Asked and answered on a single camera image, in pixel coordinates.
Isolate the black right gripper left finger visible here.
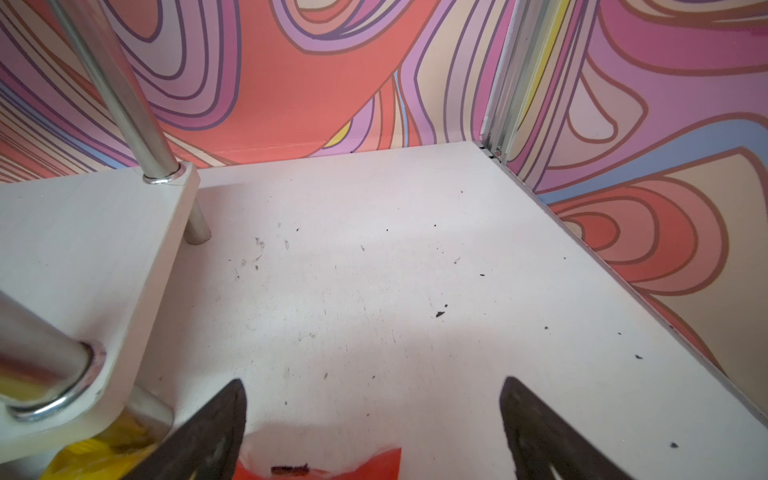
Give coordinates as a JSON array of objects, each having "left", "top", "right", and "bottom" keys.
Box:
[{"left": 125, "top": 379, "right": 247, "bottom": 480}]

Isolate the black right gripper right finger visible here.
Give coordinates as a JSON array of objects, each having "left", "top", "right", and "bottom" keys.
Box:
[{"left": 499, "top": 377, "right": 629, "bottom": 480}]

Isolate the yellow spaghetti bag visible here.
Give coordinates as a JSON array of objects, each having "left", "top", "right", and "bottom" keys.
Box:
[{"left": 40, "top": 412, "right": 158, "bottom": 480}]

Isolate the red spaghetti bag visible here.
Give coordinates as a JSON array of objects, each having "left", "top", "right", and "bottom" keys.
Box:
[{"left": 232, "top": 447, "right": 403, "bottom": 480}]

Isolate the white two-tier shelf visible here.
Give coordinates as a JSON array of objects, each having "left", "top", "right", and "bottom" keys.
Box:
[{"left": 1, "top": 1, "right": 210, "bottom": 463}]

